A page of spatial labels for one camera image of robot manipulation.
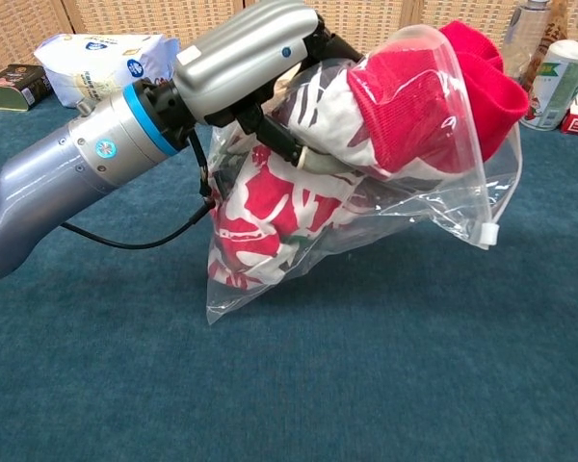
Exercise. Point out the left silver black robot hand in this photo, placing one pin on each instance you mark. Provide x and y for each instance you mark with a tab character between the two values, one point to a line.
241	58

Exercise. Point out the red white patterned garment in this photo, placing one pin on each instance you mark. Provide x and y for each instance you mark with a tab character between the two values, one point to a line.
404	110

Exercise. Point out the clear plastic zip bag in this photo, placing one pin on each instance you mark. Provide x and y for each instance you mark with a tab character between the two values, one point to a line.
414	212

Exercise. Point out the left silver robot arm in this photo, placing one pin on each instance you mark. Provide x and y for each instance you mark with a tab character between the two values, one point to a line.
77	159

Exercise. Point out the woven rattan folding screen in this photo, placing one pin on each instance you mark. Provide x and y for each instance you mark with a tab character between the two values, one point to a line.
183	19

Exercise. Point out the clear plastic water bottle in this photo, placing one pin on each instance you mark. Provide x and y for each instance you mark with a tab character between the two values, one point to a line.
522	38

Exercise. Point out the white green cylindrical can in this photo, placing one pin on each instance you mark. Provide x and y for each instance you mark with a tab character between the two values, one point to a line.
559	86

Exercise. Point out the white blue tissue pack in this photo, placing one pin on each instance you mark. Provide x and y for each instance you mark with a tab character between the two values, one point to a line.
106	67

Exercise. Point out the black luncheon meat tin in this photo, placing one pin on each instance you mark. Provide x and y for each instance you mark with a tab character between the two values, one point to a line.
14	89

